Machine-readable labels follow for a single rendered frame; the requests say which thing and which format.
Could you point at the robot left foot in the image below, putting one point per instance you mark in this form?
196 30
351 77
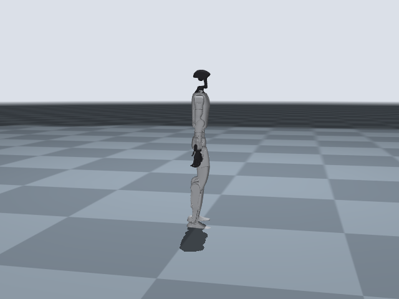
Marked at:
199 219

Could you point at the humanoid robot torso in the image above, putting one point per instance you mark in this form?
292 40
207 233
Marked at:
204 116

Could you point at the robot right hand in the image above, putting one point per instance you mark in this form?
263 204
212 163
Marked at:
197 157

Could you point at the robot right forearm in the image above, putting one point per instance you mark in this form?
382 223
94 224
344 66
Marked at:
198 134

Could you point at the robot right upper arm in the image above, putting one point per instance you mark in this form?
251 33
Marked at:
199 102

